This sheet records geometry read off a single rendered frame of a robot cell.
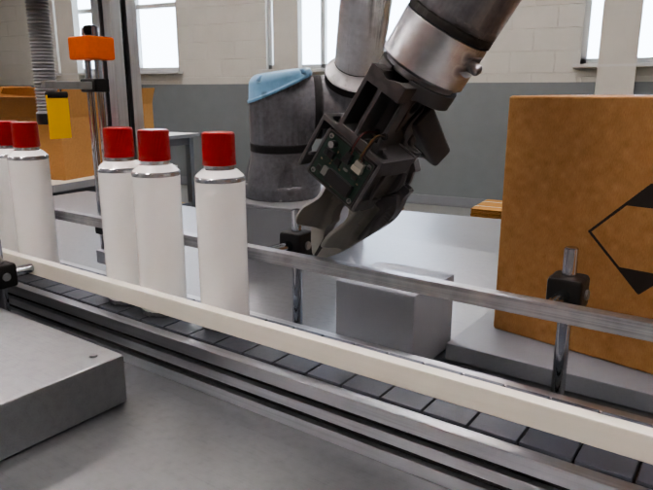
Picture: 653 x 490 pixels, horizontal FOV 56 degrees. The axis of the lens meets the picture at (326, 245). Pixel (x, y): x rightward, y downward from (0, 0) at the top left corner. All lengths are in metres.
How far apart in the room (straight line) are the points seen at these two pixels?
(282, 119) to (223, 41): 6.29
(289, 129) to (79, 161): 1.69
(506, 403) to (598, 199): 0.28
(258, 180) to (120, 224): 0.45
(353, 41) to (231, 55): 6.28
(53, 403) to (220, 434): 0.15
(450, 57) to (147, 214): 0.36
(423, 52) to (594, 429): 0.30
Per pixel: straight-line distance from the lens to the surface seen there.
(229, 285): 0.64
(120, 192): 0.73
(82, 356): 0.64
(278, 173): 1.13
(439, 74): 0.51
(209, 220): 0.63
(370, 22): 1.05
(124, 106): 0.97
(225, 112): 7.38
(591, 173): 0.68
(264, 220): 1.11
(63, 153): 2.66
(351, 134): 0.52
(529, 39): 6.11
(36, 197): 0.92
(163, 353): 0.68
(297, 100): 1.12
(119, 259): 0.75
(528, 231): 0.72
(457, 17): 0.50
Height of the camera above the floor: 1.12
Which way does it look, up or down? 14 degrees down
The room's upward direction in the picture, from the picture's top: straight up
